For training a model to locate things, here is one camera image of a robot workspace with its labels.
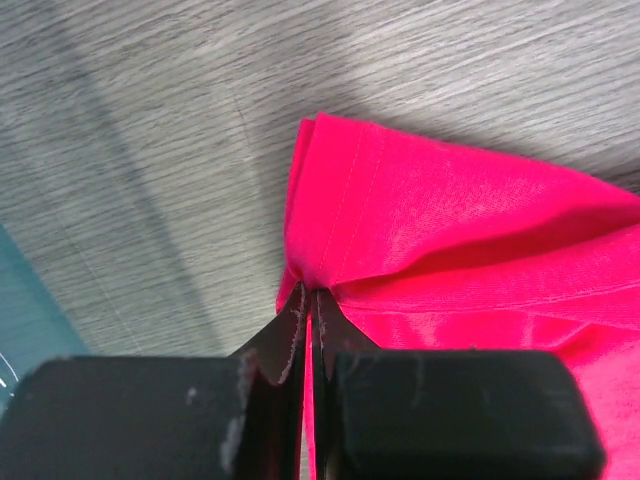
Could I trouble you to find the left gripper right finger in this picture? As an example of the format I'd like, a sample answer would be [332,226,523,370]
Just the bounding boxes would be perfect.
[311,290,604,479]

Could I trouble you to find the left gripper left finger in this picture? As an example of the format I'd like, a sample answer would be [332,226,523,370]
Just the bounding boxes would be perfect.
[1,285,306,479]

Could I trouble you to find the red t shirt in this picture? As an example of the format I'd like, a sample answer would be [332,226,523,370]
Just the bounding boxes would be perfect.
[276,114,639,479]

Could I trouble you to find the teal plastic bin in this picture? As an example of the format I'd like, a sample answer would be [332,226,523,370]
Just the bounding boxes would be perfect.
[0,229,89,408]

